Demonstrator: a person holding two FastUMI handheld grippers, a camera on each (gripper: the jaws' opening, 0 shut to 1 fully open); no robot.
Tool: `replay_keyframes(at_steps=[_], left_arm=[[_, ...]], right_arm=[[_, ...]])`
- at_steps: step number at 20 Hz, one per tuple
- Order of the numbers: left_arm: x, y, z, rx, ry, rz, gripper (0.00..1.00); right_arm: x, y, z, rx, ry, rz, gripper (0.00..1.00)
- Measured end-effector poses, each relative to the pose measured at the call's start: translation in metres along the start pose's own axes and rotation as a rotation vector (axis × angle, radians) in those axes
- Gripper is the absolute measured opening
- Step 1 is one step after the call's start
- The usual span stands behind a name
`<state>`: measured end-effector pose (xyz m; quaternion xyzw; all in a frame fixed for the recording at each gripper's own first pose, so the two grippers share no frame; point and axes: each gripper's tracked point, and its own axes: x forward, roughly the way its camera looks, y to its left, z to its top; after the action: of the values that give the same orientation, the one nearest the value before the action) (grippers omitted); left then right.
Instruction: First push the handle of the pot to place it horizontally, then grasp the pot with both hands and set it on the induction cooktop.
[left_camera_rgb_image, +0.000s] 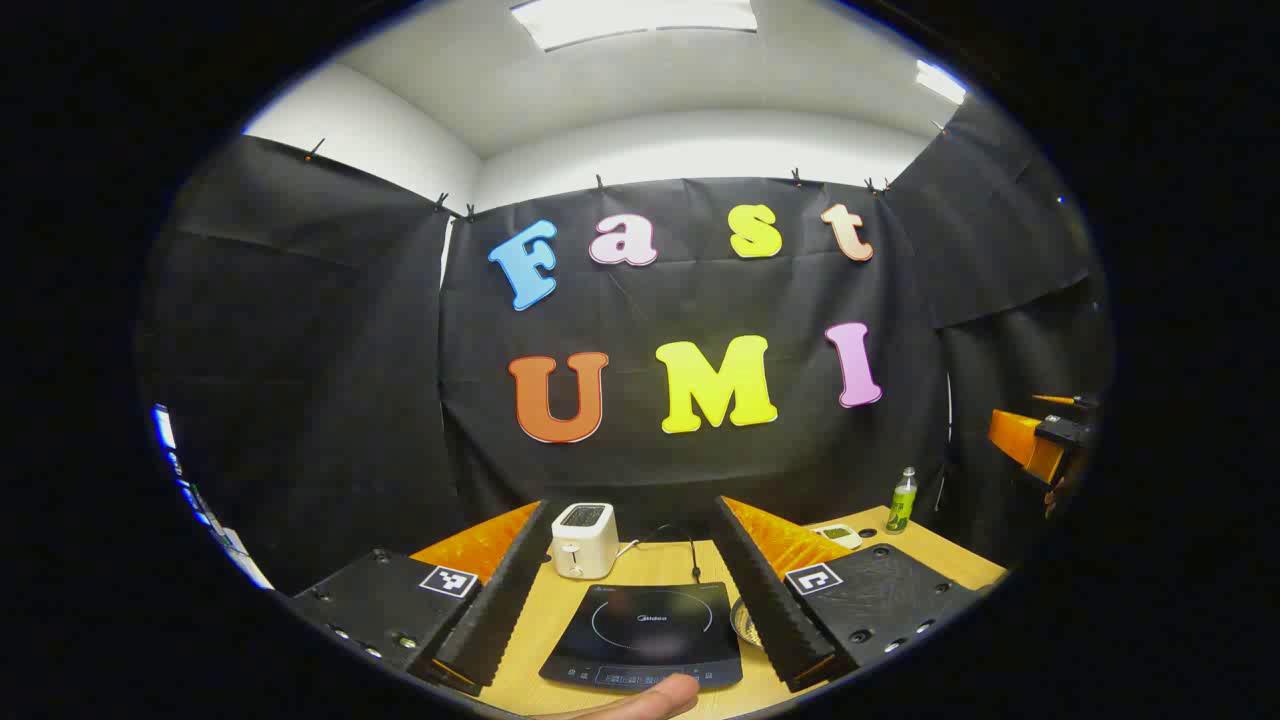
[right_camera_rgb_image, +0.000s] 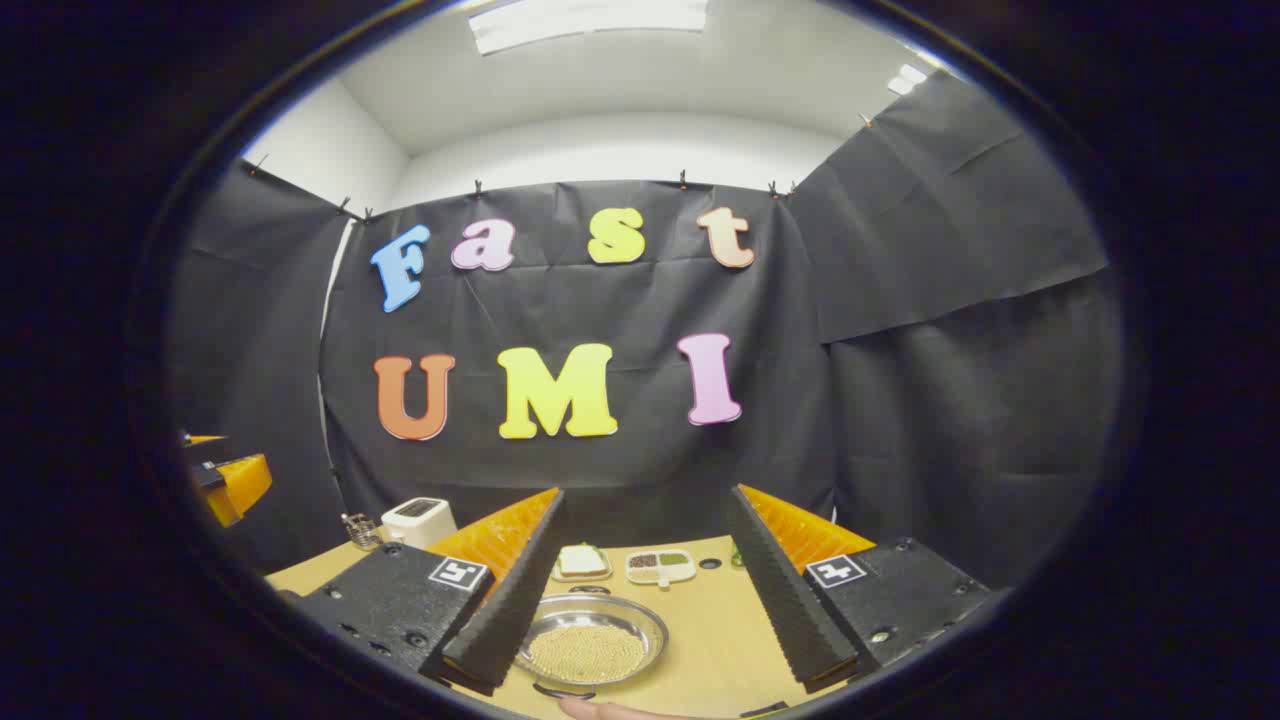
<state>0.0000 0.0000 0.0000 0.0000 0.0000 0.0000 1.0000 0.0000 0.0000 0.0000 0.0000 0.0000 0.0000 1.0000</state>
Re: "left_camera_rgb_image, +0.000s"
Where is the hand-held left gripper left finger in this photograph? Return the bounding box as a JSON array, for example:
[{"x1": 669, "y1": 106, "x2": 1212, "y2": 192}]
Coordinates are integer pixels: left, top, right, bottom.
[{"x1": 290, "y1": 500, "x2": 556, "y2": 698}]

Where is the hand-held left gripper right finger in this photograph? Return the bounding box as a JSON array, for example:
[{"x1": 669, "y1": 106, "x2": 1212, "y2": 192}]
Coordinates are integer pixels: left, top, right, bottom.
[{"x1": 712, "y1": 495, "x2": 986, "y2": 693}]

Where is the black induction cooktop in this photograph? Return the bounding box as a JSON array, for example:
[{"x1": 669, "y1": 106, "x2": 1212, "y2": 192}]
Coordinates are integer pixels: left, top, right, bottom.
[{"x1": 538, "y1": 582, "x2": 746, "y2": 693}]

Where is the white toaster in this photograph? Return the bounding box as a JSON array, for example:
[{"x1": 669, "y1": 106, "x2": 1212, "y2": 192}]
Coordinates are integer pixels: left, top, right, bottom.
[{"x1": 551, "y1": 502, "x2": 619, "y2": 580}]

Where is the green drink bottle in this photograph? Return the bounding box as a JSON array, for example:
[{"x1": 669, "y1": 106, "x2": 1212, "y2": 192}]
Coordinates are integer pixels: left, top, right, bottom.
[{"x1": 885, "y1": 467, "x2": 919, "y2": 535}]

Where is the small ceiling light panel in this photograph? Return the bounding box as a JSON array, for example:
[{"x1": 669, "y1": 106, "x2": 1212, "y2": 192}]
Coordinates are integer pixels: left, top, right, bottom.
[{"x1": 915, "y1": 60, "x2": 969, "y2": 106}]

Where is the large ceiling light panel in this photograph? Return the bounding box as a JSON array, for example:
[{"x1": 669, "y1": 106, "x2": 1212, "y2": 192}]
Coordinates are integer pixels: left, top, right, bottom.
[{"x1": 510, "y1": 0, "x2": 759, "y2": 53}]

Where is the black toaster cable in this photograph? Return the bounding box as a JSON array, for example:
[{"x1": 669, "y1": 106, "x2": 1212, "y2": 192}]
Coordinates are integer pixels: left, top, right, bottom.
[{"x1": 615, "y1": 522, "x2": 703, "y2": 586}]

